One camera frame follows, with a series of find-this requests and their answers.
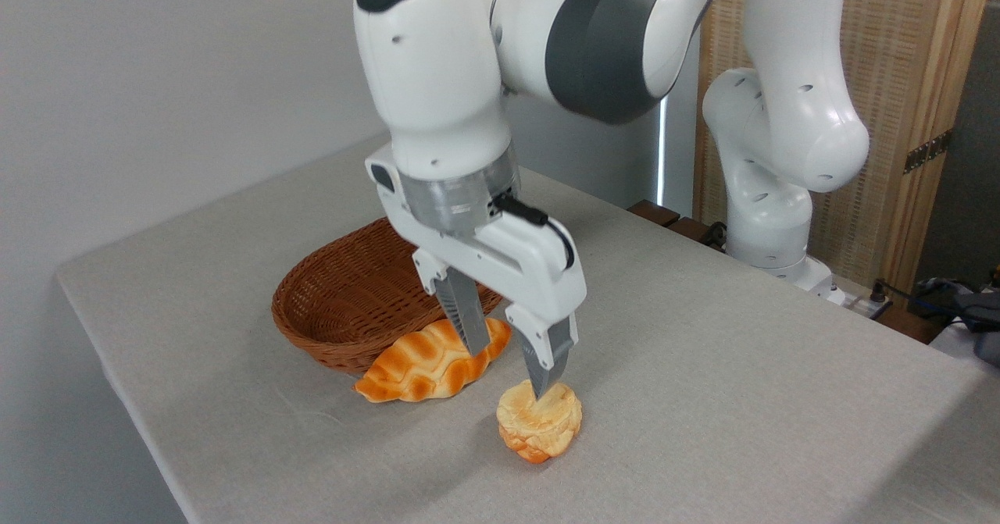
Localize black power cable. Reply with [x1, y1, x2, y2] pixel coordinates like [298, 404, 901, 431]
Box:
[869, 278, 938, 310]

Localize grey tablecloth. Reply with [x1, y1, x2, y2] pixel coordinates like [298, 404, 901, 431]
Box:
[55, 132, 1000, 524]

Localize brown oval wicker basket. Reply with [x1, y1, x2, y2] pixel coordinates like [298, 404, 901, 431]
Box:
[271, 217, 505, 375]

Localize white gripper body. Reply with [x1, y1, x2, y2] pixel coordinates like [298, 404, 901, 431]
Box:
[364, 145, 588, 330]

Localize metal screen hinge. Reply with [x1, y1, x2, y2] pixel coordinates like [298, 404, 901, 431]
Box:
[903, 128, 955, 176]

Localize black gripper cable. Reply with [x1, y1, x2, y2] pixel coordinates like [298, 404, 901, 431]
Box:
[492, 193, 577, 272]

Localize round toy bread bun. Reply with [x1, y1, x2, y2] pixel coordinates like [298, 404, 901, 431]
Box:
[496, 377, 584, 465]

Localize dark blue grey bundle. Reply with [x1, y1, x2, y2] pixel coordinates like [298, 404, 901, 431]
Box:
[909, 276, 1000, 367]

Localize dark brown wooden block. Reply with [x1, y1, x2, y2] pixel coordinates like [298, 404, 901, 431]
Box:
[627, 200, 681, 229]
[666, 216, 726, 251]

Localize long braided toy bread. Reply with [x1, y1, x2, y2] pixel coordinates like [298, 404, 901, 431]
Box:
[353, 315, 513, 405]

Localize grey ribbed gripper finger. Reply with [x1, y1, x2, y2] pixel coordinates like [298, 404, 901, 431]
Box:
[504, 303, 580, 400]
[411, 248, 494, 358]

